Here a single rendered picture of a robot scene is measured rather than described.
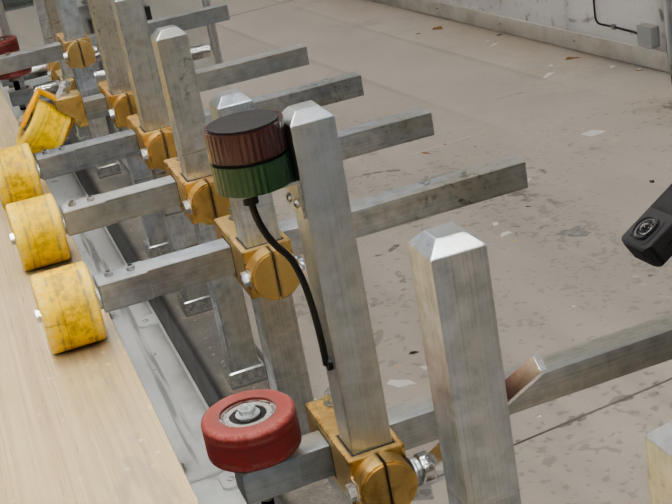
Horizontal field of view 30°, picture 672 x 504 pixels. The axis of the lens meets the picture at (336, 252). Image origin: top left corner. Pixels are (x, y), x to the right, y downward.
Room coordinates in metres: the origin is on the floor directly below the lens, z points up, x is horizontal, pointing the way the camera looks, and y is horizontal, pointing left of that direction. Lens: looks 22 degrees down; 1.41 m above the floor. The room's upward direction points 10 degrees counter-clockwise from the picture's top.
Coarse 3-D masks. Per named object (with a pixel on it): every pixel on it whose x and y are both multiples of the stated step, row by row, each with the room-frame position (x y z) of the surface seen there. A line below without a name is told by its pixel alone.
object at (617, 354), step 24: (624, 336) 1.01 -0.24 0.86; (648, 336) 1.01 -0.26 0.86; (552, 360) 0.99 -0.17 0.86; (576, 360) 0.99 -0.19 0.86; (600, 360) 0.99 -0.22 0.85; (624, 360) 1.00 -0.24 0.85; (648, 360) 1.00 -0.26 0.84; (552, 384) 0.98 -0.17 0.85; (576, 384) 0.98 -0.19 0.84; (408, 408) 0.96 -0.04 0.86; (432, 408) 0.95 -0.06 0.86; (312, 432) 0.95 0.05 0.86; (408, 432) 0.94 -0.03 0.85; (432, 432) 0.94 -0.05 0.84; (312, 456) 0.91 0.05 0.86; (240, 480) 0.90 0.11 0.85; (264, 480) 0.90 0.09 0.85; (288, 480) 0.91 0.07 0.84; (312, 480) 0.91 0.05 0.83
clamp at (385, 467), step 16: (320, 400) 0.98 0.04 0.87; (320, 416) 0.95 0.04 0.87; (320, 432) 0.94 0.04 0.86; (336, 432) 0.92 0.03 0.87; (336, 448) 0.90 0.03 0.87; (384, 448) 0.88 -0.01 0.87; (400, 448) 0.88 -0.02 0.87; (336, 464) 0.91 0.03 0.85; (352, 464) 0.87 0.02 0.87; (368, 464) 0.87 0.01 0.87; (384, 464) 0.87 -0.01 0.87; (400, 464) 0.86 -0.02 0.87; (336, 480) 0.92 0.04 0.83; (352, 480) 0.87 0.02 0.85; (368, 480) 0.85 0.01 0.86; (384, 480) 0.86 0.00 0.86; (400, 480) 0.86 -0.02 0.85; (416, 480) 0.87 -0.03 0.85; (352, 496) 0.86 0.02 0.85; (368, 496) 0.85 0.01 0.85; (384, 496) 0.86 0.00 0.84; (400, 496) 0.86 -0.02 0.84
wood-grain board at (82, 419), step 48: (0, 96) 2.29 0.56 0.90; (0, 144) 1.95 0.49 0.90; (48, 192) 1.64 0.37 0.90; (0, 240) 1.48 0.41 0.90; (0, 288) 1.32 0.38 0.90; (0, 336) 1.18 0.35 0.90; (0, 384) 1.07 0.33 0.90; (48, 384) 1.05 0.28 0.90; (96, 384) 1.03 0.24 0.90; (0, 432) 0.97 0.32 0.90; (48, 432) 0.96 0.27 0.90; (96, 432) 0.94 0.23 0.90; (144, 432) 0.93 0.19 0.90; (0, 480) 0.89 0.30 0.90; (48, 480) 0.88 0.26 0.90; (96, 480) 0.86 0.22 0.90; (144, 480) 0.85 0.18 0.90
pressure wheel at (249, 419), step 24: (216, 408) 0.93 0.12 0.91; (240, 408) 0.92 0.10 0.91; (264, 408) 0.92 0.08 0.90; (288, 408) 0.91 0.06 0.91; (216, 432) 0.89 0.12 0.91; (240, 432) 0.89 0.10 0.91; (264, 432) 0.88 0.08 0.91; (288, 432) 0.89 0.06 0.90; (216, 456) 0.89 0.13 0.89; (240, 456) 0.88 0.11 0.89; (264, 456) 0.88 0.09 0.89; (288, 456) 0.89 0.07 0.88
